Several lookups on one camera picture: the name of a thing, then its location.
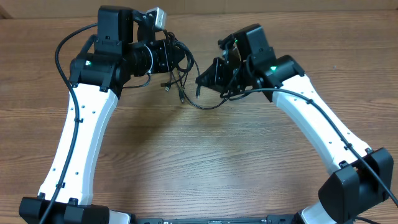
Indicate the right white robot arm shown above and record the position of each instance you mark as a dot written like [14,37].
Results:
[359,176]

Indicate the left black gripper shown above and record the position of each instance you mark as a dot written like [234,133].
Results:
[170,55]

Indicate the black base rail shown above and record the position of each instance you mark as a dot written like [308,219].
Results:
[270,219]

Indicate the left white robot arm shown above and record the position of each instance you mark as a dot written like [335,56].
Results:
[124,46]

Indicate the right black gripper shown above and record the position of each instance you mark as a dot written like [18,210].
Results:
[221,70]

